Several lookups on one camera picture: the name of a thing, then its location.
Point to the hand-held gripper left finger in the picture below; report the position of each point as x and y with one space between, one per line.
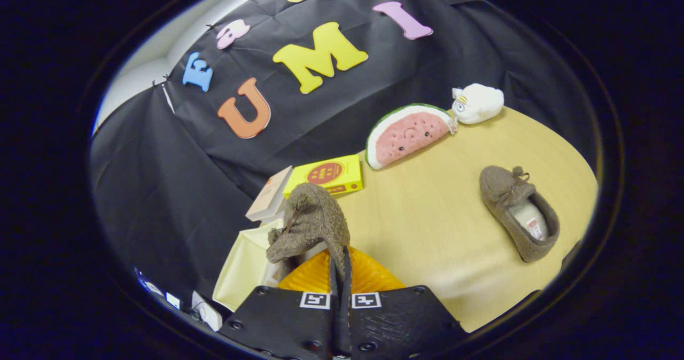
283 322

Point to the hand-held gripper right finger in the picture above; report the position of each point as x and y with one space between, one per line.
401 322

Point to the beige book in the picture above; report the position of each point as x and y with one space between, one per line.
270 197

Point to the brown fuzzy shoe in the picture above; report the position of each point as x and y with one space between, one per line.
502 189
315 216

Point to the yellow book with red circle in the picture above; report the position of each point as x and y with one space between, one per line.
326 175

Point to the cream storage box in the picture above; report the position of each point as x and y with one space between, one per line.
240 269

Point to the white plush toy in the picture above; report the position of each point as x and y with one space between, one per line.
478 103

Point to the watermelon slice plush toy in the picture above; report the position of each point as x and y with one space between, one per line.
406 135

